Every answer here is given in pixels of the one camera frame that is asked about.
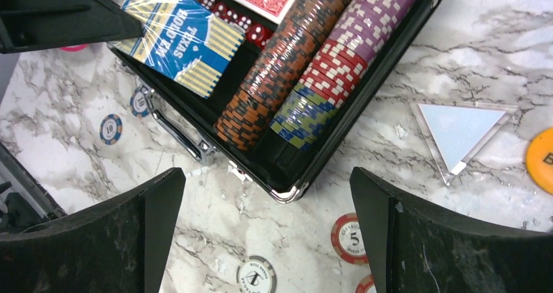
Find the red dice in case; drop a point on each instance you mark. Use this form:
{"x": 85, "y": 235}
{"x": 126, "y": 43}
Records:
{"x": 256, "y": 32}

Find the clear plastic triangle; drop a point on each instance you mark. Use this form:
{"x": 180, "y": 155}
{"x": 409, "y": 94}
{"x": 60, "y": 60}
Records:
{"x": 455, "y": 132}

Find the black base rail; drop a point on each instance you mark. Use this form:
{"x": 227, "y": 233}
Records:
{"x": 24, "y": 201}

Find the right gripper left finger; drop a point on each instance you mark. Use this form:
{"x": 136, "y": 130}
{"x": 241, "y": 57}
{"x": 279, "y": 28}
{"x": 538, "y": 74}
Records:
{"x": 119, "y": 245}

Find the black poker case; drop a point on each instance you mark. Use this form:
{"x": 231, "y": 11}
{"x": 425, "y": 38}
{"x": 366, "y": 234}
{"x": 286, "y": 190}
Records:
{"x": 281, "y": 169}

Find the orange dealer button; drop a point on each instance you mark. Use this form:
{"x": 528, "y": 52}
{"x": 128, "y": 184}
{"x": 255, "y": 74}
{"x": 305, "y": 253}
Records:
{"x": 538, "y": 160}

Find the blue playing card deck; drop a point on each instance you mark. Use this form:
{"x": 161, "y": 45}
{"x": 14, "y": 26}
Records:
{"x": 183, "y": 41}

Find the purple green chip stack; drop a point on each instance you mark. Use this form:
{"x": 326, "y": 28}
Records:
{"x": 337, "y": 68}

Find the grey poker chip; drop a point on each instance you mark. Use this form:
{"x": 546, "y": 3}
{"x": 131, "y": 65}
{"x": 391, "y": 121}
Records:
{"x": 138, "y": 103}

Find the red poker chip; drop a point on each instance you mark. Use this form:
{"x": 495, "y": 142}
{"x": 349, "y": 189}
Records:
{"x": 347, "y": 240}
{"x": 366, "y": 285}

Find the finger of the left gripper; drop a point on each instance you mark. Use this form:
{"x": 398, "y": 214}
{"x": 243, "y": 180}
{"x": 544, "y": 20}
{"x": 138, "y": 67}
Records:
{"x": 31, "y": 25}

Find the blue white poker chip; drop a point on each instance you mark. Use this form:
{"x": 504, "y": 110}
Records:
{"x": 111, "y": 129}

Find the orange black chip stack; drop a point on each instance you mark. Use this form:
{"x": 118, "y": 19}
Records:
{"x": 276, "y": 71}

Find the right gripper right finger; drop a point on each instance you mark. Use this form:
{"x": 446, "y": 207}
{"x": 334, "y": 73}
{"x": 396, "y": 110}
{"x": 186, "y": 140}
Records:
{"x": 414, "y": 245}

